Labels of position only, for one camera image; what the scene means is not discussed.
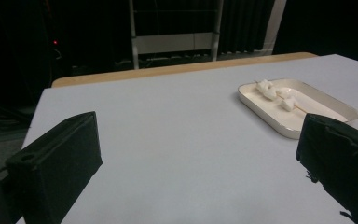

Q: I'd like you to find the white food chunk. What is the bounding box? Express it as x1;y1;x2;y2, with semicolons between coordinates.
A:
262;87;279;102
280;96;297;113
276;87;294;99
255;78;274;93

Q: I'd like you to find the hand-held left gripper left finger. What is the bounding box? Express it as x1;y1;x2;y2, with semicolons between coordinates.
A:
5;111;103;224

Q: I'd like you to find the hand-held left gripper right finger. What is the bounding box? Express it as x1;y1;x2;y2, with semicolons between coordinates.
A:
296;113;358;224

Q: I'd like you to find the dark curtain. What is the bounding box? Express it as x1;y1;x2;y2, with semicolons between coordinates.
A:
223;0;276;54

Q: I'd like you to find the wooden table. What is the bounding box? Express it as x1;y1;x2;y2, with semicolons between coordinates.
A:
51;51;318;89

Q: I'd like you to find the light blue table mat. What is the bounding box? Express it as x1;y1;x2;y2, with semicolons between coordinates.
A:
15;54;358;224

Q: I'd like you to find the white rectangular tray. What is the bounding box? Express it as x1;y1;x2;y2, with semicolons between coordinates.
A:
237;77;358;140

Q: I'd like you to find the dark equipment with red light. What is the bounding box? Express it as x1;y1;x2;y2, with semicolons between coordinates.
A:
50;36;62;60

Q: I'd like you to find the white metal stand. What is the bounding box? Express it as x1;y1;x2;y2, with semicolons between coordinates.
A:
128;0;225;70

